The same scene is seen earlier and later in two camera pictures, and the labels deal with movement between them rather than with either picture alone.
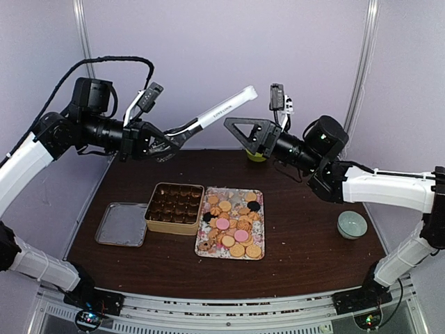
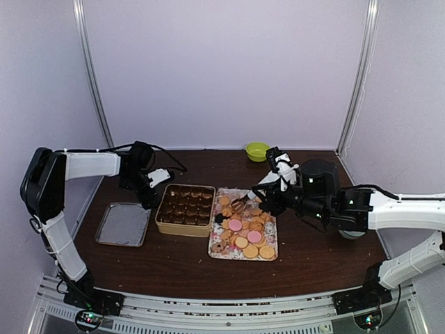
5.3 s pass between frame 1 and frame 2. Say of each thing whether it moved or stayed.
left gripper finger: moved
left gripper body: moved
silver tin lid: stayed
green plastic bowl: stayed
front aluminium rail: stayed
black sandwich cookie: moved
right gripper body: moved
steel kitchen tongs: moved
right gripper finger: moved
